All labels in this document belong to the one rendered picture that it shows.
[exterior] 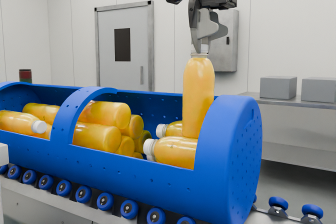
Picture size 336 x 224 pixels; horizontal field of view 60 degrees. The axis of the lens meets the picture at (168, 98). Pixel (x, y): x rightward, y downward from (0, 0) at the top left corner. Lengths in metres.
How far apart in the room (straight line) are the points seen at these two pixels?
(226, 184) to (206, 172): 0.04
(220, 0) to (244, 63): 3.47
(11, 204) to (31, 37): 5.46
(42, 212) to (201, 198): 0.52
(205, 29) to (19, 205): 0.75
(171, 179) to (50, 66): 6.08
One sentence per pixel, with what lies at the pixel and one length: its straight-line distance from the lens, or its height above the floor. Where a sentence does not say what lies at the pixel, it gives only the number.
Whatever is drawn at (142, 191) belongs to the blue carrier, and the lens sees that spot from 0.66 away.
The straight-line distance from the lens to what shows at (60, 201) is 0.90.
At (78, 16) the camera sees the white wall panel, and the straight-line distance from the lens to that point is 5.93.
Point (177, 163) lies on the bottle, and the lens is 0.64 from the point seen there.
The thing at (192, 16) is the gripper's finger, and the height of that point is 1.40.
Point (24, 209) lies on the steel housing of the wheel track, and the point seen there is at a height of 0.87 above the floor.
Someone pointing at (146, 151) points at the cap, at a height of 1.10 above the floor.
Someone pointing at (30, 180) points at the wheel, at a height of 0.96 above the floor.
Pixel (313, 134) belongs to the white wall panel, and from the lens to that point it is 4.01.
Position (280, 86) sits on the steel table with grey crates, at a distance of 3.21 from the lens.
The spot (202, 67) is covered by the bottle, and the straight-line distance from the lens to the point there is 0.63.
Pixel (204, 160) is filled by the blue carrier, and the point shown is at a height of 1.13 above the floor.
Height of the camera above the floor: 1.31
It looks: 8 degrees down
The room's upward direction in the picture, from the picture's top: straight up
